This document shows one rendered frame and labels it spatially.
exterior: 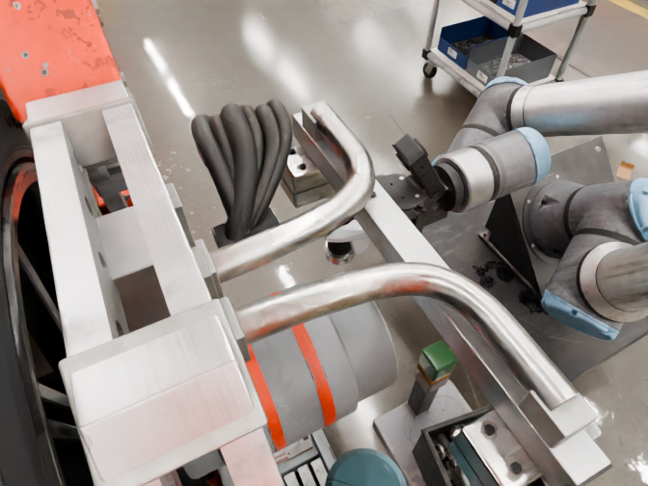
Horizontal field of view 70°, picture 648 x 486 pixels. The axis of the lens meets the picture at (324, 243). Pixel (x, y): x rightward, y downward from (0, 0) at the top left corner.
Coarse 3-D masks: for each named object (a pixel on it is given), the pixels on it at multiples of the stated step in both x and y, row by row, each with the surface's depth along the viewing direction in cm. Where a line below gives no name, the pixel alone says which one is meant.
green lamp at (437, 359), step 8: (432, 344) 69; (440, 344) 69; (424, 352) 69; (432, 352) 68; (440, 352) 68; (448, 352) 68; (424, 360) 69; (432, 360) 68; (440, 360) 68; (448, 360) 68; (456, 360) 68; (424, 368) 70; (432, 368) 68; (440, 368) 67; (448, 368) 68; (432, 376) 69; (440, 376) 69
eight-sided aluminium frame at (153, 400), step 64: (64, 128) 28; (128, 128) 28; (64, 192) 24; (64, 256) 22; (192, 256) 22; (64, 320) 19; (192, 320) 19; (64, 384) 18; (128, 384) 18; (192, 384) 18; (128, 448) 17; (192, 448) 18; (256, 448) 19
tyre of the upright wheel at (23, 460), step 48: (0, 96) 34; (0, 144) 30; (0, 192) 26; (0, 240) 24; (0, 288) 21; (0, 336) 19; (0, 384) 17; (0, 432) 16; (0, 480) 15; (48, 480) 18
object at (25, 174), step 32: (32, 192) 42; (32, 224) 42; (32, 256) 53; (32, 288) 33; (32, 320) 34; (32, 352) 60; (64, 352) 36; (32, 384) 21; (32, 416) 20; (64, 416) 31; (64, 448) 29; (64, 480) 21; (192, 480) 62
